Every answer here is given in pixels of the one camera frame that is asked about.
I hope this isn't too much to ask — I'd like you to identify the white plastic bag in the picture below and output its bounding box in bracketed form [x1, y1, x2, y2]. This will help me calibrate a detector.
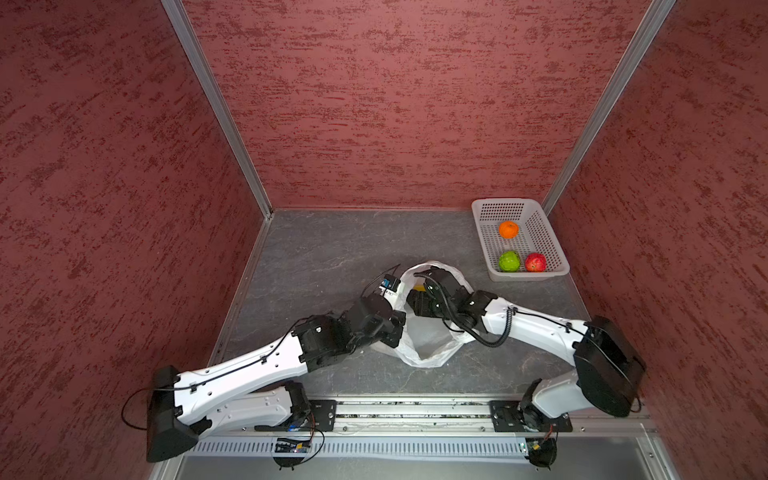
[370, 261, 475, 369]

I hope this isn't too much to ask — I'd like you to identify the green fruit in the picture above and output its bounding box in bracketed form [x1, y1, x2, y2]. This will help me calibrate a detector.
[498, 250, 522, 273]

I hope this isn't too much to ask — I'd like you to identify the orange fruit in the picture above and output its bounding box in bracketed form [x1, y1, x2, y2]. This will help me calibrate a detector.
[498, 221, 520, 239]

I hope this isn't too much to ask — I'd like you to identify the red fruit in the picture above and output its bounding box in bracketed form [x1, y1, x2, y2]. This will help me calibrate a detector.
[524, 252, 548, 273]

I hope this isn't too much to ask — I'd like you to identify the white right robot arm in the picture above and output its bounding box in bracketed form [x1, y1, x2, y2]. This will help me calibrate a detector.
[398, 263, 646, 432]

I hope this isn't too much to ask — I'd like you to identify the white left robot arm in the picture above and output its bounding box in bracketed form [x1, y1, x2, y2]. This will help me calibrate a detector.
[146, 294, 406, 463]

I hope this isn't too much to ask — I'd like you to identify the white perforated plastic basket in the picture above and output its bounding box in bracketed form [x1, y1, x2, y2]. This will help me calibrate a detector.
[471, 198, 570, 282]

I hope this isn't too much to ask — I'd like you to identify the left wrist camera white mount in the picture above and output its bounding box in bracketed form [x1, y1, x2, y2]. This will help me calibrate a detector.
[378, 273, 401, 296]

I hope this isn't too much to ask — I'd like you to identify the aluminium front mounting rail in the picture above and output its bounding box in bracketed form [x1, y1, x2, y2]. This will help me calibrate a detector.
[239, 392, 658, 436]

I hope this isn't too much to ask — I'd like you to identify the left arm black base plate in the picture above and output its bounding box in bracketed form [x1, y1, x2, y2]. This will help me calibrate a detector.
[253, 399, 338, 432]

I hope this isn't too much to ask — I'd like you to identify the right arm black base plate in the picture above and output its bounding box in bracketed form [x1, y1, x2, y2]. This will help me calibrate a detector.
[488, 400, 573, 433]

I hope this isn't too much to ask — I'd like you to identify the white slotted cable duct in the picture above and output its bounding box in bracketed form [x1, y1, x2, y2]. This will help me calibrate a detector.
[188, 436, 528, 462]

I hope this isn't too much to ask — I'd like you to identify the aluminium right corner post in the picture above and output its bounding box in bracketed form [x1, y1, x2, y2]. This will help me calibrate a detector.
[542, 0, 676, 215]

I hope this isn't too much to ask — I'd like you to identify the aluminium corner post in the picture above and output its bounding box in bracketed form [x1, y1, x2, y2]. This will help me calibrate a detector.
[161, 0, 274, 221]
[542, 0, 676, 215]

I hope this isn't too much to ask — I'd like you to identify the aluminium left corner post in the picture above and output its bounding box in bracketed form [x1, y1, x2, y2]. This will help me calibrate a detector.
[161, 0, 274, 221]

